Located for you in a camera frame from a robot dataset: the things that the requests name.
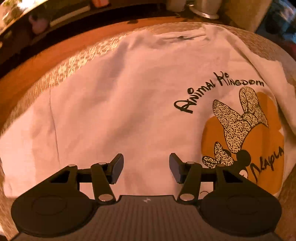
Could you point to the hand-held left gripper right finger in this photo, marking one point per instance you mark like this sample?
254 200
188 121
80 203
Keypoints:
175 168

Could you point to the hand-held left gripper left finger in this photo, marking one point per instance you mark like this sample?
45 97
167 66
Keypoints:
117 168

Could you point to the white printed t-shirt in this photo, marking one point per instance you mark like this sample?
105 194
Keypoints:
115 104

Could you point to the dark wooden low cabinet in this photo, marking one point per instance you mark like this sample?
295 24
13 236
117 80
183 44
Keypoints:
20 46

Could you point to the white flat box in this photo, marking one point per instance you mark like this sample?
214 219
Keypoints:
69 14

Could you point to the pale round pot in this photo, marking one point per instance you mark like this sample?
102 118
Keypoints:
204 8

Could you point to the pink vase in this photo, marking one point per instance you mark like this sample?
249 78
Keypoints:
38 22

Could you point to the beige cardboard box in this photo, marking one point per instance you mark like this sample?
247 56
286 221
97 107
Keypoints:
240 14

